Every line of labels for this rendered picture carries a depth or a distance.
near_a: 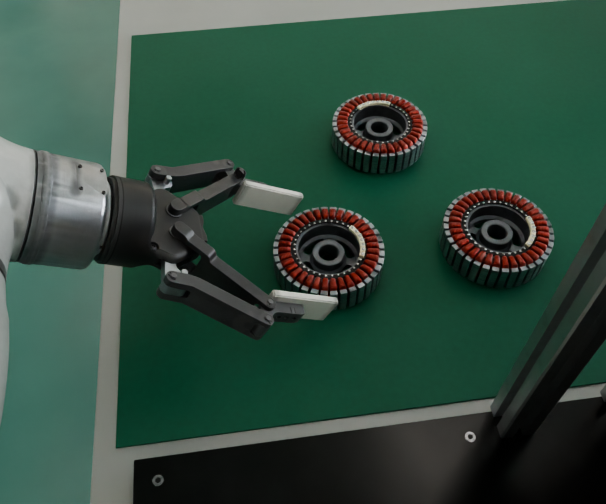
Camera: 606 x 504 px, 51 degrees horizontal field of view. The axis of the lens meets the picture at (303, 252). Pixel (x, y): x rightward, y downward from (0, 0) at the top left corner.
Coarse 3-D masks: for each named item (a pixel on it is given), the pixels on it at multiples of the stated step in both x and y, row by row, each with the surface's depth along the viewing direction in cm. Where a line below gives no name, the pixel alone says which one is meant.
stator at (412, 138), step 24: (360, 96) 78; (384, 96) 78; (336, 120) 76; (360, 120) 78; (384, 120) 77; (408, 120) 75; (336, 144) 75; (360, 144) 73; (384, 144) 73; (408, 144) 73; (360, 168) 74; (384, 168) 74
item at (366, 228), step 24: (312, 216) 66; (336, 216) 66; (360, 216) 67; (288, 240) 64; (312, 240) 67; (336, 240) 67; (360, 240) 64; (288, 264) 63; (312, 264) 65; (336, 264) 64; (360, 264) 63; (288, 288) 63; (312, 288) 61; (336, 288) 61; (360, 288) 61
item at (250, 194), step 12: (240, 192) 64; (252, 192) 65; (264, 192) 65; (276, 192) 65; (288, 192) 66; (240, 204) 66; (252, 204) 66; (264, 204) 66; (276, 204) 67; (288, 204) 67
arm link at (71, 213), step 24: (48, 168) 48; (72, 168) 49; (96, 168) 51; (48, 192) 47; (72, 192) 48; (96, 192) 49; (48, 216) 47; (72, 216) 48; (96, 216) 49; (48, 240) 48; (72, 240) 48; (96, 240) 49; (48, 264) 50; (72, 264) 50
